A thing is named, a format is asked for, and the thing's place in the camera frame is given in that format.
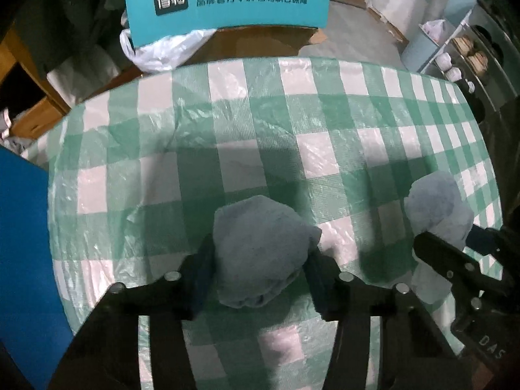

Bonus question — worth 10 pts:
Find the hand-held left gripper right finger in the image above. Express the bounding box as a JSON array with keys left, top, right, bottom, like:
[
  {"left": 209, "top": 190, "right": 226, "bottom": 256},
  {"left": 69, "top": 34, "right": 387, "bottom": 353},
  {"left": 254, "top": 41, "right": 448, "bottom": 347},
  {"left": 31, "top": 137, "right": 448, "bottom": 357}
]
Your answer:
[{"left": 306, "top": 252, "right": 484, "bottom": 390}]

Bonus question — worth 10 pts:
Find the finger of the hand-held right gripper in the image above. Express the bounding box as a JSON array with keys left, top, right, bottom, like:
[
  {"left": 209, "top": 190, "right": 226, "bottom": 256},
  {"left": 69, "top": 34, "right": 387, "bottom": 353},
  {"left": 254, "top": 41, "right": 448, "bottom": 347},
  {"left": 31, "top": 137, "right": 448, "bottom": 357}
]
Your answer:
[
  {"left": 413, "top": 231, "right": 508, "bottom": 313},
  {"left": 467, "top": 225, "right": 517, "bottom": 261}
]

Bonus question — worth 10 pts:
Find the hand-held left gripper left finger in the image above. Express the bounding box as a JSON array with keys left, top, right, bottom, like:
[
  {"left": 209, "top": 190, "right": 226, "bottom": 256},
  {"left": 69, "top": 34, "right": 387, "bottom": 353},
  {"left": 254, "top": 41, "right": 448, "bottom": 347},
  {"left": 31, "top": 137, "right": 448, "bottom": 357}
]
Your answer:
[{"left": 46, "top": 233, "right": 215, "bottom": 390}]

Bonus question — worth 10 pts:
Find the light blue towel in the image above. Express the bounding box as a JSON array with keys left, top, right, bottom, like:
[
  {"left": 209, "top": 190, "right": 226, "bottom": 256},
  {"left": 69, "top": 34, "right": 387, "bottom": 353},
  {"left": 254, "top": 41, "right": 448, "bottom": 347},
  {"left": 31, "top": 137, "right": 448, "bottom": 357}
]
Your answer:
[
  {"left": 404, "top": 172, "right": 474, "bottom": 253},
  {"left": 213, "top": 196, "right": 323, "bottom": 308}
]

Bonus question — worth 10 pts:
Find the white fluffy cloth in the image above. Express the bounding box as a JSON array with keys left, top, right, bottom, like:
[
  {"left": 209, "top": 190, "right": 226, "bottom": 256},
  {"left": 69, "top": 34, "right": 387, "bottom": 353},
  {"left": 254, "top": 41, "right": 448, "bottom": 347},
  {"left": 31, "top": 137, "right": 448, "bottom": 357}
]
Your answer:
[{"left": 410, "top": 258, "right": 460, "bottom": 322}]

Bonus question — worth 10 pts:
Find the green white checked tablecloth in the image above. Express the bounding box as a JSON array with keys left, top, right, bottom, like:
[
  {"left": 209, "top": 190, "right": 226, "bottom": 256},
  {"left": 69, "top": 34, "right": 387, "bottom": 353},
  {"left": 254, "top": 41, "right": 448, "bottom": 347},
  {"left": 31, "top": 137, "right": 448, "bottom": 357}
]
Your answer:
[{"left": 20, "top": 56, "right": 504, "bottom": 390}]

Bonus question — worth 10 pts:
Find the white shoe rack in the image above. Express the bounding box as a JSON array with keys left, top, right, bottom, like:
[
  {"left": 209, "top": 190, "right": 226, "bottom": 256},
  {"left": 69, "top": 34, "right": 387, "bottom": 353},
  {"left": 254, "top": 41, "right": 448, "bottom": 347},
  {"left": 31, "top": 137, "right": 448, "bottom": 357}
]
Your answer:
[{"left": 402, "top": 0, "right": 510, "bottom": 131}]

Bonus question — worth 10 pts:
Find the white plastic bag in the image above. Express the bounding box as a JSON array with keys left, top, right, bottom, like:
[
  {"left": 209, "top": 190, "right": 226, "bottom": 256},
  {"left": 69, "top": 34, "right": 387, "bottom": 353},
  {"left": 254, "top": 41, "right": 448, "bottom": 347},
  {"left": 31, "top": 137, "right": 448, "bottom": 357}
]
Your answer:
[{"left": 120, "top": 28, "right": 218, "bottom": 74}]

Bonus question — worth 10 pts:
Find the white hanging garment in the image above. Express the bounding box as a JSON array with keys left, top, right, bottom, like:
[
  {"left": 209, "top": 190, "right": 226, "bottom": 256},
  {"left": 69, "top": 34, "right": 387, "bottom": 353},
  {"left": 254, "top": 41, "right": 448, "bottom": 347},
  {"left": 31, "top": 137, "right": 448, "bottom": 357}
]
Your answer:
[{"left": 46, "top": 44, "right": 124, "bottom": 107}]

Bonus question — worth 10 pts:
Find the brown cardboard box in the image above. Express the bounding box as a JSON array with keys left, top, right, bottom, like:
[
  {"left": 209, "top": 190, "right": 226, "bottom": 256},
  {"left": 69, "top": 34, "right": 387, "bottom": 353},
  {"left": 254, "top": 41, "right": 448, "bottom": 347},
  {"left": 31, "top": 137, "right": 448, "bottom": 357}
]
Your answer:
[{"left": 179, "top": 25, "right": 323, "bottom": 68}]

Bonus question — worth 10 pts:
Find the wooden wardrobe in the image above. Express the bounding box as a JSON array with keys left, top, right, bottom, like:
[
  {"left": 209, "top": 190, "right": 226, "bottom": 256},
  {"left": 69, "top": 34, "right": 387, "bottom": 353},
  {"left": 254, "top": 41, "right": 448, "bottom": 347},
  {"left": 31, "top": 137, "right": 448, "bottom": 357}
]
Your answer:
[{"left": 0, "top": 20, "right": 73, "bottom": 141}]

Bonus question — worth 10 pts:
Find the teal box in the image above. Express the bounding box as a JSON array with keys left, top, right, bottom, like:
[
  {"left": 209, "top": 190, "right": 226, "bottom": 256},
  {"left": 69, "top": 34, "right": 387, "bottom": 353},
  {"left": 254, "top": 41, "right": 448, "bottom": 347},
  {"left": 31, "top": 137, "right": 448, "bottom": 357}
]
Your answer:
[{"left": 124, "top": 0, "right": 332, "bottom": 48}]

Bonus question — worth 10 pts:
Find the black hanging jacket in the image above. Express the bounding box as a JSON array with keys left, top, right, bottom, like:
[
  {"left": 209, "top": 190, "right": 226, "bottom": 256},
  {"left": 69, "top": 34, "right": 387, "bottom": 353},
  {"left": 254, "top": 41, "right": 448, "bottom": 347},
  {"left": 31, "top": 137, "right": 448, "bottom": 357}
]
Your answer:
[{"left": 16, "top": 0, "right": 135, "bottom": 74}]

